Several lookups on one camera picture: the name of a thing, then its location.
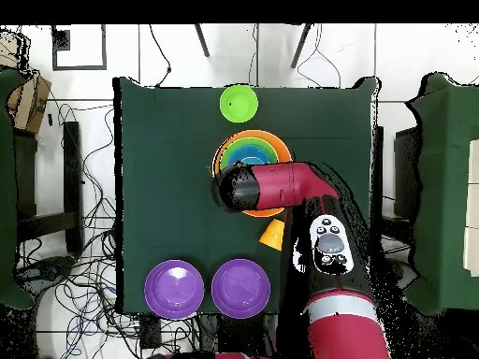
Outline large orange plastic bowl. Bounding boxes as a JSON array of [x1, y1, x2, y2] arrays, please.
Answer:
[[241, 206, 287, 219], [211, 129, 294, 177]]

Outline small blue plastic bowl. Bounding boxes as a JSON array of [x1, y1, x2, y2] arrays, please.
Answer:
[[225, 144, 269, 166]]

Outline medium green plastic bowl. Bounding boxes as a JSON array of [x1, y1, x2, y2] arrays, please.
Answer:
[[218, 136, 280, 171]]

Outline orange plastic cup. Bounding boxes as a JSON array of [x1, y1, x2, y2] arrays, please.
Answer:
[[258, 219, 285, 252]]

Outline purple plastic bowl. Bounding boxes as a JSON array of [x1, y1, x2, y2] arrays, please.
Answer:
[[210, 258, 271, 320], [144, 259, 206, 321]]

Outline small green plastic bowl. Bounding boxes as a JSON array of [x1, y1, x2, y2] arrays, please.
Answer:
[[219, 84, 260, 124]]

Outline dark green tablecloth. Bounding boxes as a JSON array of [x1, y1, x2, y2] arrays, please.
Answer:
[[112, 76, 381, 314]]

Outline black power strip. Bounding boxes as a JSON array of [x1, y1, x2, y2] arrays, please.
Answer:
[[138, 313, 163, 350]]

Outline black tripod leg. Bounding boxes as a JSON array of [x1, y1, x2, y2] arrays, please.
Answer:
[[290, 23, 312, 69], [194, 23, 210, 58]]

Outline green cloth side table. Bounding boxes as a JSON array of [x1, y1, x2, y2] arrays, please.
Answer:
[[405, 72, 479, 317], [0, 67, 36, 311]]

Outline white boxes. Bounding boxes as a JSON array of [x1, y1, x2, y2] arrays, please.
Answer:
[[462, 138, 479, 278]]

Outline cardboard box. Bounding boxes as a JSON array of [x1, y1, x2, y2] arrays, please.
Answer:
[[0, 29, 52, 135]]

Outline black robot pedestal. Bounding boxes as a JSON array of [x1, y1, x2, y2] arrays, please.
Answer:
[[196, 312, 280, 359]]

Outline black floor cable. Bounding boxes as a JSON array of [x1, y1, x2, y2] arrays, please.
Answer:
[[149, 24, 172, 88]]

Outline thin grey floor cable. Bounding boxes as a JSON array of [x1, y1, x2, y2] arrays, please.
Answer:
[[297, 23, 342, 89]]

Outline tangle of black cables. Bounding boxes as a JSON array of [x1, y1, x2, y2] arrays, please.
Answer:
[[18, 104, 197, 359]]

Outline black bench frame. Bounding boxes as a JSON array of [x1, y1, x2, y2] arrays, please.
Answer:
[[14, 121, 84, 255]]

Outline black floor frame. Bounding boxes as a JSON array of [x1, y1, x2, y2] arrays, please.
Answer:
[[51, 24, 108, 71]]

